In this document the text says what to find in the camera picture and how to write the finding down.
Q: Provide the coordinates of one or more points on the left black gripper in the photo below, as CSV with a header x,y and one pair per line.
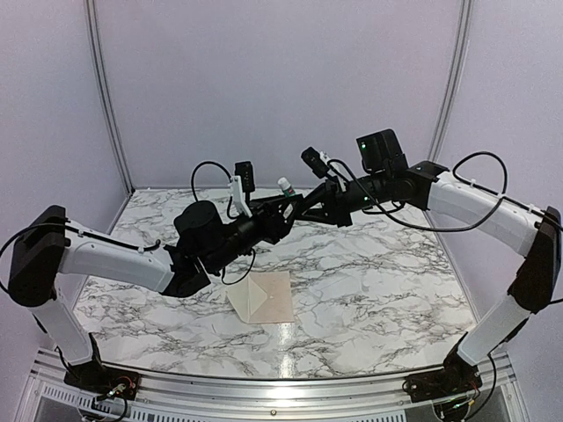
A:
x,y
274,225

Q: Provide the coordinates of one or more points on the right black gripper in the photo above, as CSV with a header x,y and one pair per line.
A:
x,y
338,210

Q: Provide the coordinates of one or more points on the small green white sticker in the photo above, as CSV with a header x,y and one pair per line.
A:
x,y
286,187

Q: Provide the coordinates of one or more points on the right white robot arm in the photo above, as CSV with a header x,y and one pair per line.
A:
x,y
430,197

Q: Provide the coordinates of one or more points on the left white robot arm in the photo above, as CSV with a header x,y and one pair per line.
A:
x,y
54,244

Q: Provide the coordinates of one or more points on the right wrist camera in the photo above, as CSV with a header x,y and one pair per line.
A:
x,y
322,166

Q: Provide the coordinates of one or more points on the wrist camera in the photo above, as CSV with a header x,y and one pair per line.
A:
x,y
241,187
322,166

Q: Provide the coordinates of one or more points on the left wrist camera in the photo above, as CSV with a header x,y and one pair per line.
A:
x,y
241,187

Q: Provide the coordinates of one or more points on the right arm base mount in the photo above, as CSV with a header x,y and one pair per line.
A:
x,y
455,377

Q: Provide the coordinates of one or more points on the right aluminium corner post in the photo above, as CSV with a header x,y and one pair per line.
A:
x,y
453,80

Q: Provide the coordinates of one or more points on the aluminium corner post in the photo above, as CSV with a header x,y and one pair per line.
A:
x,y
100,75
453,80

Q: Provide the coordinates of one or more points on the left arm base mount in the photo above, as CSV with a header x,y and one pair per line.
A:
x,y
97,377

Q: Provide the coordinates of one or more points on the aluminium front rail frame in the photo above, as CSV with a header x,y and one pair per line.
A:
x,y
162,396

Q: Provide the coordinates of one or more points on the left aluminium corner post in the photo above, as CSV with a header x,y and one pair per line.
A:
x,y
100,75

